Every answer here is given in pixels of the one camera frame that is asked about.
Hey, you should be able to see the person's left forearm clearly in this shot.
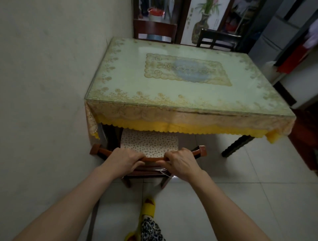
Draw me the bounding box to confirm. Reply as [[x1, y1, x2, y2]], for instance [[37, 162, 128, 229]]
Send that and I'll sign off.
[[11, 167, 117, 241]]

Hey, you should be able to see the person's leopard print trouser leg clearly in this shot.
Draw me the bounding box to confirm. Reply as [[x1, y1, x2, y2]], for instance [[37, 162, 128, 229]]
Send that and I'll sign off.
[[140, 216, 166, 241]]

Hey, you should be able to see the vase with plant painting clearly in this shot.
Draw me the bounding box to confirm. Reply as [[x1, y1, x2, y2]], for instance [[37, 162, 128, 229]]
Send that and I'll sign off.
[[180, 0, 232, 47]]

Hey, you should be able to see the grey refrigerator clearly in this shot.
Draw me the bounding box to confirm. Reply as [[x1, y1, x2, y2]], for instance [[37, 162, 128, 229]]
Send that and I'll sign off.
[[248, 0, 318, 70]]

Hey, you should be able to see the person's right hand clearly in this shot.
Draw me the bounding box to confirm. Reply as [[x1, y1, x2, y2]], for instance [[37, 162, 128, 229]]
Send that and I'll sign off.
[[163, 148, 205, 183]]

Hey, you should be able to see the dark wooden shelf unit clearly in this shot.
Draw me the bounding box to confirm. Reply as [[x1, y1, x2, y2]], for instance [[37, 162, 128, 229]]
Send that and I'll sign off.
[[133, 0, 185, 43]]

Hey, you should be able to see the brown wooden chair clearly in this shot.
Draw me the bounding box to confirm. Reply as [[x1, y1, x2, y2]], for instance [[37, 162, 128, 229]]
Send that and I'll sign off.
[[90, 128, 207, 189]]

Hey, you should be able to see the dark wooden chair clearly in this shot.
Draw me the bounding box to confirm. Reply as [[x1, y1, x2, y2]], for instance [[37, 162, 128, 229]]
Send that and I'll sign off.
[[196, 28, 241, 52], [133, 19, 177, 44]]

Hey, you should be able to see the spotted beige seat cushion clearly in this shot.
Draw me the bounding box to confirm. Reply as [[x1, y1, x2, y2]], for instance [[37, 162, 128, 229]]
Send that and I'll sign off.
[[120, 129, 179, 160]]

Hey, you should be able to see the person's left hand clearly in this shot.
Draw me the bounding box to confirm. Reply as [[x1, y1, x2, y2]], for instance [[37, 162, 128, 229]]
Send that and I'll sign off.
[[104, 148, 147, 180]]

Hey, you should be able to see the red and white container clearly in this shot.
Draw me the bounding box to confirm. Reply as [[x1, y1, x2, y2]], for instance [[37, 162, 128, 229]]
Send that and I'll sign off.
[[148, 7, 166, 22]]

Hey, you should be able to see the dark wooden cabinet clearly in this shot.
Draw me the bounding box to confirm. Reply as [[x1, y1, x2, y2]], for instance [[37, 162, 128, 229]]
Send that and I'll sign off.
[[288, 105, 318, 172]]

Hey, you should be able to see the person's right forearm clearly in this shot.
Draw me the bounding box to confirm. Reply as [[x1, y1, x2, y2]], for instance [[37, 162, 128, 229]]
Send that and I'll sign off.
[[186, 171, 271, 241]]

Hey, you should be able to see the red bag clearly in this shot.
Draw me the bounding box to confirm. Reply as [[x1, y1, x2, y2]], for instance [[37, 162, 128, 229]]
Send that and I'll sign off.
[[276, 44, 311, 74]]

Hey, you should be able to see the yellow floral lace tablecloth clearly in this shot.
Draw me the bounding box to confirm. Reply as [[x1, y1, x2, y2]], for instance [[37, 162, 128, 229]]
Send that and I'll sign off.
[[84, 37, 297, 144]]

